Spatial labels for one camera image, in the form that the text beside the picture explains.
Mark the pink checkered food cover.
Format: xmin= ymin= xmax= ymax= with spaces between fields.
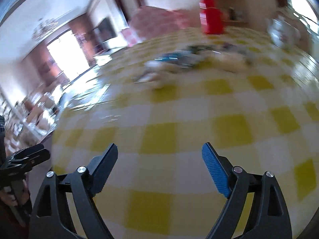
xmin=120 ymin=6 xmax=200 ymax=47

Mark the white floral teapot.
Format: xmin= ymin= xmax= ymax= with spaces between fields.
xmin=266 ymin=15 xmax=300 ymax=50

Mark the yellow white checkered tablecloth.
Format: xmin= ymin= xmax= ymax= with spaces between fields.
xmin=51 ymin=27 xmax=318 ymax=238

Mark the red thermos jug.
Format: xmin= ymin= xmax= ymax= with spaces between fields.
xmin=199 ymin=0 xmax=224 ymax=35

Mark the blue clear snack bag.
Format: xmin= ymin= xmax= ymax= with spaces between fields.
xmin=154 ymin=51 xmax=204 ymax=68

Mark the person's left hand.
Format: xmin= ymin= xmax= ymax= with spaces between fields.
xmin=0 ymin=178 xmax=30 ymax=227

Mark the crystal chandelier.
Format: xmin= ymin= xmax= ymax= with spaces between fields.
xmin=32 ymin=18 xmax=58 ymax=41

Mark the blue white snack packet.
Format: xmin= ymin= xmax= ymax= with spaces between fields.
xmin=134 ymin=61 xmax=179 ymax=89

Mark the wall-mounted television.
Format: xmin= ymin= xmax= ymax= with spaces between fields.
xmin=96 ymin=17 xmax=117 ymax=42

